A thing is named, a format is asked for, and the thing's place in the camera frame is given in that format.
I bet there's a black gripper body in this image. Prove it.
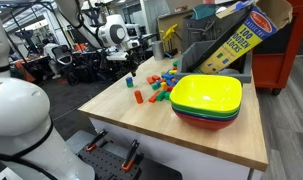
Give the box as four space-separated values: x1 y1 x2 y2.
125 49 140 67

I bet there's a dark robot base platform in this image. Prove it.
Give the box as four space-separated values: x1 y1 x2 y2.
65 129 184 180

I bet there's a red wooden cylinder block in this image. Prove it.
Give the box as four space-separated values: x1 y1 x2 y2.
134 90 144 105

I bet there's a long red wooden block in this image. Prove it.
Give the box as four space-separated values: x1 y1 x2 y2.
148 89 162 104

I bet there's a blue wooden block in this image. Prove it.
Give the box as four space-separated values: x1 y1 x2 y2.
160 73 176 87

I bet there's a long green wooden block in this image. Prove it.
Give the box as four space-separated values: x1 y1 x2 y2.
155 89 167 102

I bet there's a blue clamp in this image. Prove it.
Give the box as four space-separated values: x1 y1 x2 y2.
164 48 179 60

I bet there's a brown cardboard box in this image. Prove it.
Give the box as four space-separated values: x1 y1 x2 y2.
156 11 192 54

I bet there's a grey plastic bin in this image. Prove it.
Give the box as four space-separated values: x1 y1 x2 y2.
174 39 253 84

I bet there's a black office chair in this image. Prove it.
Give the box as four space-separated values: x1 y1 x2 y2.
51 44 80 86

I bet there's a yellow plastic bowl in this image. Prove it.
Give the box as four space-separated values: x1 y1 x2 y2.
169 74 243 113

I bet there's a grey fabric bin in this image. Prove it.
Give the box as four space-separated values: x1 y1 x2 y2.
181 9 240 53

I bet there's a black orange clamp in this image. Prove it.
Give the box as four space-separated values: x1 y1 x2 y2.
121 139 141 173
85 129 109 153

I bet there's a seated person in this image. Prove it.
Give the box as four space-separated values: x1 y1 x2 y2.
42 35 64 79

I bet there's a green plastic bowl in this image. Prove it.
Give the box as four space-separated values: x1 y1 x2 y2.
170 99 242 118

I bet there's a blue plastic bowl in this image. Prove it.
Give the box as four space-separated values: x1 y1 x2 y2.
172 105 241 122

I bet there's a teal bag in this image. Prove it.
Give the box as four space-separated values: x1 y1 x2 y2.
190 3 217 21

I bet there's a red plastic bowl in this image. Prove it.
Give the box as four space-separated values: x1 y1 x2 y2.
174 109 239 131

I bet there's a black pegboard plate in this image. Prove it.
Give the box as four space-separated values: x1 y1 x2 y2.
76 139 143 180

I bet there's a wooden blocks cardboard box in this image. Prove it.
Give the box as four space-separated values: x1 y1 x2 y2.
192 0 294 75

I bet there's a red tool cart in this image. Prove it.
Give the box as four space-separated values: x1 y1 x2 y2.
251 0 303 97

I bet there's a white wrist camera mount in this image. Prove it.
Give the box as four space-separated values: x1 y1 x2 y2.
105 51 129 62

